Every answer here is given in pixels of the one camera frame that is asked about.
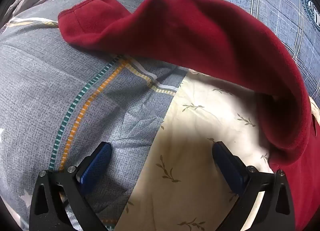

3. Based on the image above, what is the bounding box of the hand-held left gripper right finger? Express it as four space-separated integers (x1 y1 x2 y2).
212 141 296 231

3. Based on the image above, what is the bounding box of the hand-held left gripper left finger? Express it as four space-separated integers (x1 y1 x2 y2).
29 142 112 231

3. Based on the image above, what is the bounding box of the red fleece garment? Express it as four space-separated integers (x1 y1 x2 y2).
58 0 320 231

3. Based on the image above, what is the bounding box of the cream leaf-print sheet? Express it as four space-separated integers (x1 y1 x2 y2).
117 70 320 231

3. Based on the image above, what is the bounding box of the grey patterned bed sheet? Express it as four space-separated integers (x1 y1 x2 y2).
0 0 185 231

